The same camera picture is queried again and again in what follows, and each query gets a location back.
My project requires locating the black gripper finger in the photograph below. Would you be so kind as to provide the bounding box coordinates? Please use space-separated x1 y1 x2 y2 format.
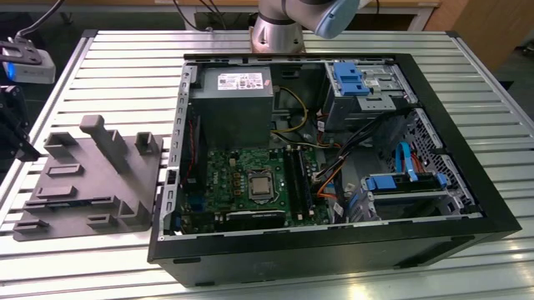
0 84 41 163

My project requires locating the dark blue RAM stick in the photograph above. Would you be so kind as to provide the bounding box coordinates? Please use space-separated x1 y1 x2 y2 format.
25 197 115 208
296 149 315 216

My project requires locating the black RAM slot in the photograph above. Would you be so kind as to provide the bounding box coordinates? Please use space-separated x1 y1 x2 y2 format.
283 146 304 219

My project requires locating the grey plastic parts rack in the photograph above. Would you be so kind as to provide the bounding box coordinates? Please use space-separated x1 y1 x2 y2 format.
12 114 164 243

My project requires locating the grey power supply unit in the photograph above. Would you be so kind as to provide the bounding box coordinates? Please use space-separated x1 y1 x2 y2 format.
189 67 278 149

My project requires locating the green motherboard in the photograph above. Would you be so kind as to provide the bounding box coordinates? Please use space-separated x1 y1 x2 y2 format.
179 146 332 234

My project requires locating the silver CPU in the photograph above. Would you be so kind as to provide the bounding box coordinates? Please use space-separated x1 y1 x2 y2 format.
248 178 272 196

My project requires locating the metal CPU socket cover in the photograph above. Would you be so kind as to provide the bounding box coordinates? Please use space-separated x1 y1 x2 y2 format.
246 169 278 205

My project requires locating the black graphics card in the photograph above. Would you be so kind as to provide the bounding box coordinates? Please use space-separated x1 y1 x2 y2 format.
215 208 288 233

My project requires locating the black open PC case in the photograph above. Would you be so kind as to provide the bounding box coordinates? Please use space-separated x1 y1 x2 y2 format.
145 52 523 288

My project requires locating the grey metal drive cage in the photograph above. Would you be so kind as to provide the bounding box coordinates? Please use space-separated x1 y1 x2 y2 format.
323 61 418 132

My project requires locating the hard disk in blue carrier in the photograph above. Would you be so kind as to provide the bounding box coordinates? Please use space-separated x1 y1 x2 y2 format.
360 172 451 197

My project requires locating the brown wooden cabinet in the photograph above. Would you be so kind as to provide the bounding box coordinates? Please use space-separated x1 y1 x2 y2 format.
452 0 534 73

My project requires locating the grey wrist camera black mount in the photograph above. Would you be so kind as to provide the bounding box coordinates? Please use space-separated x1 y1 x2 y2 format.
0 39 57 84

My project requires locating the black camera cable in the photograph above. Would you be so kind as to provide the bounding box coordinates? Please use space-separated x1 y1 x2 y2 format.
16 0 67 41

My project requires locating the yellow wire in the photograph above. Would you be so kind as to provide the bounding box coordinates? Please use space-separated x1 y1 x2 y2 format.
270 86 308 136

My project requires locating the orange wire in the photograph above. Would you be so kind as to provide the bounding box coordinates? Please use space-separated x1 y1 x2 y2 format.
315 162 347 200

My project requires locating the blue plastic drive bracket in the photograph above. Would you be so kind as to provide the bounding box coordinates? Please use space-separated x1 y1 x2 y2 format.
332 62 371 97

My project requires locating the blue flat wire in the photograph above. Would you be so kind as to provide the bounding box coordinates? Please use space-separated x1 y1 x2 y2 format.
394 141 419 183

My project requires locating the silver disk bay frame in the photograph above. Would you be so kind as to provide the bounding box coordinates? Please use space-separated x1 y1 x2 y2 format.
346 173 485 223

